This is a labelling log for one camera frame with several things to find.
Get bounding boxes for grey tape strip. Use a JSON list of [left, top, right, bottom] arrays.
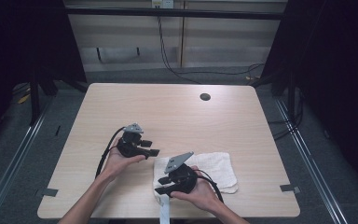
[[280, 183, 301, 193], [35, 188, 59, 198]]

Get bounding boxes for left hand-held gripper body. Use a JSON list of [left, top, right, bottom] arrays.
[[117, 122, 151, 160]]

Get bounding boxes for black floor cables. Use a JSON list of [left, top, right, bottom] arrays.
[[267, 89, 304, 141]]

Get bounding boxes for yellow floor marker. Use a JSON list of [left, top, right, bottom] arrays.
[[17, 93, 32, 105]]

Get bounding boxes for right hand-held gripper black cable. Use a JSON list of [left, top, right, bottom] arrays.
[[195, 169, 225, 203]]

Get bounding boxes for person's right hand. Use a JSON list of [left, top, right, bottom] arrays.
[[171, 165, 225, 213]]

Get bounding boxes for black horizontal bar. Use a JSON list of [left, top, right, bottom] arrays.
[[64, 7, 289, 21]]

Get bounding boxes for black wall cable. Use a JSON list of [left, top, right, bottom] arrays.
[[157, 15, 266, 85]]

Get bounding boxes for black stand leg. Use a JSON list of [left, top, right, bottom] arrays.
[[29, 79, 42, 126]]

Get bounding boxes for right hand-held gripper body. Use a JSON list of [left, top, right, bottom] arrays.
[[164, 150, 199, 195]]

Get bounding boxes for left hand-held gripper black cable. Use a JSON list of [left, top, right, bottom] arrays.
[[94, 126, 127, 179]]

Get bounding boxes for metal floor rail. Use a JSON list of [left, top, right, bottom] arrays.
[[0, 96, 54, 224], [274, 96, 350, 224]]

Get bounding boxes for black curtain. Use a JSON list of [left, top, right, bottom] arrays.
[[0, 0, 88, 150], [260, 0, 358, 197]]

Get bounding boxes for white power outlet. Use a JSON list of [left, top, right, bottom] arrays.
[[151, 0, 174, 9]]

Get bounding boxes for hand-held gripper black cable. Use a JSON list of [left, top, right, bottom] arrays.
[[195, 169, 225, 203], [94, 126, 127, 179]]

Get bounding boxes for person's left hand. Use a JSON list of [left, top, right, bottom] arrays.
[[100, 137, 146, 183]]

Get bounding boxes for white towel with label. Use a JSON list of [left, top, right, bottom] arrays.
[[152, 151, 240, 224]]

